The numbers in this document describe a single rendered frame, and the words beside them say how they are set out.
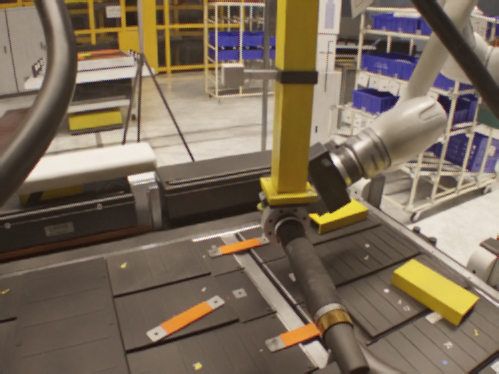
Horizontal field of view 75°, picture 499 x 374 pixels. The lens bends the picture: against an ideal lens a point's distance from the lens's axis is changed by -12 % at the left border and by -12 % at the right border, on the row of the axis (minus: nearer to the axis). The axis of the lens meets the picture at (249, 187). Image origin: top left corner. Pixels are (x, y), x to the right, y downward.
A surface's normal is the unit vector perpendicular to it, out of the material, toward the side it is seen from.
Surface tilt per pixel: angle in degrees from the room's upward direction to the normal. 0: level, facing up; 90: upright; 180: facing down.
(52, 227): 90
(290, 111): 90
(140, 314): 0
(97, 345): 0
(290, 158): 90
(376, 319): 0
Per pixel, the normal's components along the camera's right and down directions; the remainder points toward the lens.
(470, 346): 0.02, -0.90
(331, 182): 0.16, 0.43
